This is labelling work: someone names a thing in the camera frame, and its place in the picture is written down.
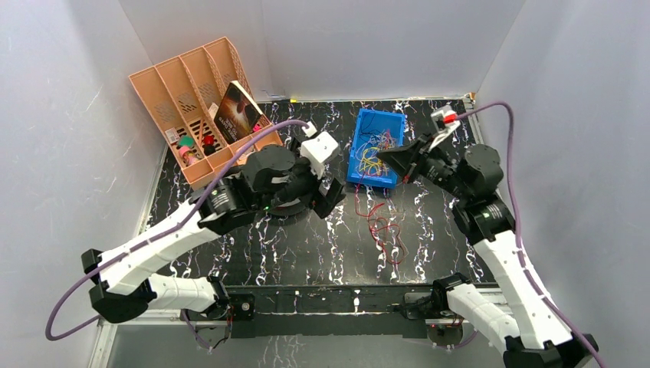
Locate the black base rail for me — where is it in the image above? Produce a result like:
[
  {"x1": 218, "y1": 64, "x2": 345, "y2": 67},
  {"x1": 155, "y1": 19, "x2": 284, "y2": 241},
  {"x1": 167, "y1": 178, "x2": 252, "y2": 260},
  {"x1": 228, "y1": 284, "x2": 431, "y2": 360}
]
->
[{"x1": 227, "y1": 284, "x2": 444, "y2": 338}]

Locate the orange file organizer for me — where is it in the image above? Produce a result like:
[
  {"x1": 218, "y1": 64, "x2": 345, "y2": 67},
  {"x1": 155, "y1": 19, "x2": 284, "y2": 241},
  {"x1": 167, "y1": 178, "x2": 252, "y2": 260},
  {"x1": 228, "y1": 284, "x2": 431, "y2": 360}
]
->
[{"x1": 128, "y1": 36, "x2": 284, "y2": 190}]

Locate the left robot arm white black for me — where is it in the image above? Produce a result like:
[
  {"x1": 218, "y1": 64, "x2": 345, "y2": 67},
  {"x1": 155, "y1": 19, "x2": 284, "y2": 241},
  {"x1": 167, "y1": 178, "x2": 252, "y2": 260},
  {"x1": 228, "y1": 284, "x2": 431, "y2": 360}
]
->
[{"x1": 82, "y1": 139, "x2": 344, "y2": 324}]

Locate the grey perforated cable spool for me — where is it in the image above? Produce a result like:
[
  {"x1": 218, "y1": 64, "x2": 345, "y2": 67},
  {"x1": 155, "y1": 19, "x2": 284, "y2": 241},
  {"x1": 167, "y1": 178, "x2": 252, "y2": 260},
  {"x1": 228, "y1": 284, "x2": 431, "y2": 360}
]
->
[{"x1": 256, "y1": 195, "x2": 310, "y2": 217}]

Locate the red black small item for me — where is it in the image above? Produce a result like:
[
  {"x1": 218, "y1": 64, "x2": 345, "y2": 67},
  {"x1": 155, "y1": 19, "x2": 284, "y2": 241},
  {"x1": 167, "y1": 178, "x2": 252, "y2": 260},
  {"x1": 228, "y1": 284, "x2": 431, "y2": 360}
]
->
[{"x1": 202, "y1": 134, "x2": 216, "y2": 156}]

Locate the bundle of coloured wires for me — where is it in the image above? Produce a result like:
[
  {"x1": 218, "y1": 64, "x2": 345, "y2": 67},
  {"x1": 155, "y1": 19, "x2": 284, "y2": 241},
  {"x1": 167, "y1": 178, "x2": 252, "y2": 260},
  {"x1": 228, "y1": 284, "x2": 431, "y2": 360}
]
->
[{"x1": 353, "y1": 126, "x2": 399, "y2": 179}]

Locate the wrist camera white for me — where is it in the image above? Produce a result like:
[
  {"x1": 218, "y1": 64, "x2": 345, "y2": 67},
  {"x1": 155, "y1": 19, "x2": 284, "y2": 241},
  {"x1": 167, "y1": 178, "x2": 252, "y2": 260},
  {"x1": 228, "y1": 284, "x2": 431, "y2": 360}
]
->
[
  {"x1": 299, "y1": 122, "x2": 340, "y2": 179},
  {"x1": 428, "y1": 105, "x2": 460, "y2": 152}
]

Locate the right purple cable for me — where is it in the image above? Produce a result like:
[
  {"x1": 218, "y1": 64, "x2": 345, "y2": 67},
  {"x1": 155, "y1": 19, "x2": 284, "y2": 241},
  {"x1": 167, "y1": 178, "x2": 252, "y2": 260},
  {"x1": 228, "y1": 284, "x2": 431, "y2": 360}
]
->
[{"x1": 454, "y1": 100, "x2": 610, "y2": 368}]

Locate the brown book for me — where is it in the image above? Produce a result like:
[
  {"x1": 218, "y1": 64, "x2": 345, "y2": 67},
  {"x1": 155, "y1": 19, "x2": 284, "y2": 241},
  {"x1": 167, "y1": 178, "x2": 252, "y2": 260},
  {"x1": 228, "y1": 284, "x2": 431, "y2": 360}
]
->
[{"x1": 213, "y1": 80, "x2": 263, "y2": 145}]

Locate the green tape roll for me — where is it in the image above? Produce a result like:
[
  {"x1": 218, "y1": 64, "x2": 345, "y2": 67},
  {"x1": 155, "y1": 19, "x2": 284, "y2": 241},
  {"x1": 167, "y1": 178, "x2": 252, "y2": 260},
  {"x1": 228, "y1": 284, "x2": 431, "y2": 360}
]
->
[{"x1": 177, "y1": 135, "x2": 195, "y2": 147}]

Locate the red wire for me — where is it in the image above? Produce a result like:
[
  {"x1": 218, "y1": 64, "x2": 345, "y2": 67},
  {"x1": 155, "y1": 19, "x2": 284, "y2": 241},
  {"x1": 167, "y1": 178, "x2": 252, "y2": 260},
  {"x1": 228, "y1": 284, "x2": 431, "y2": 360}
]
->
[{"x1": 353, "y1": 172, "x2": 407, "y2": 267}]

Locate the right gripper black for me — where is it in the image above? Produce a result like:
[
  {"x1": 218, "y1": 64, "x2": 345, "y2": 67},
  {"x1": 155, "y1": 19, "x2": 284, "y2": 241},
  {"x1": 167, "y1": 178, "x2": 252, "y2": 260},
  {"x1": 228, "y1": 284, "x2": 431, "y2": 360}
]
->
[{"x1": 376, "y1": 130, "x2": 470, "y2": 201}]

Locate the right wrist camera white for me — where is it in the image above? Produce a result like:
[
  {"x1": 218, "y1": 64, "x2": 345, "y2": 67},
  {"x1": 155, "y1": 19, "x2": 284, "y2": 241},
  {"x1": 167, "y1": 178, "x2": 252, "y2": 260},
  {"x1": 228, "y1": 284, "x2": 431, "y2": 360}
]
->
[{"x1": 428, "y1": 105, "x2": 460, "y2": 152}]

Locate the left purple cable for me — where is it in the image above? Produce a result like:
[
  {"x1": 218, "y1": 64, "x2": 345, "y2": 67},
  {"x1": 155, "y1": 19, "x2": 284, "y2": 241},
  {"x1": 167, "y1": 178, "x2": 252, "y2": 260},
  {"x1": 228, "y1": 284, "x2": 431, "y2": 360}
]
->
[{"x1": 44, "y1": 119, "x2": 312, "y2": 342}]

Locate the purple cable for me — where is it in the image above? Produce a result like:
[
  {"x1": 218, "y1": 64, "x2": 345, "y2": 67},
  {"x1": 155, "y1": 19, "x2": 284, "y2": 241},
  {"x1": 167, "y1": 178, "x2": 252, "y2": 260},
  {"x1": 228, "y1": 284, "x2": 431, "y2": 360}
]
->
[
  {"x1": 44, "y1": 119, "x2": 312, "y2": 342},
  {"x1": 454, "y1": 100, "x2": 610, "y2": 368}
]

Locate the blue plastic bin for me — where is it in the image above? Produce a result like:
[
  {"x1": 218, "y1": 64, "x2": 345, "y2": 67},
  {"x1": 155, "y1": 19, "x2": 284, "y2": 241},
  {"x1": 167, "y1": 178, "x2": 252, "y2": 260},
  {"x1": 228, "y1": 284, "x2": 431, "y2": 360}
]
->
[{"x1": 346, "y1": 109, "x2": 405, "y2": 189}]

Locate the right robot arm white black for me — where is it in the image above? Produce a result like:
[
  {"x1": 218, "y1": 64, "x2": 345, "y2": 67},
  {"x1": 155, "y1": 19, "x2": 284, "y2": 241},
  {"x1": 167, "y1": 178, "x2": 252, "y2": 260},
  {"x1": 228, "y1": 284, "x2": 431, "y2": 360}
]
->
[{"x1": 377, "y1": 135, "x2": 598, "y2": 367}]

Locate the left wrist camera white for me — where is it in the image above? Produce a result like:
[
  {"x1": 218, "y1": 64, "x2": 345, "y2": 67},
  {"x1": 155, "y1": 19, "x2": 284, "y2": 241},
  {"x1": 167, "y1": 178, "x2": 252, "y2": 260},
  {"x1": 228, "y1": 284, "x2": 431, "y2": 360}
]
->
[{"x1": 299, "y1": 122, "x2": 340, "y2": 179}]

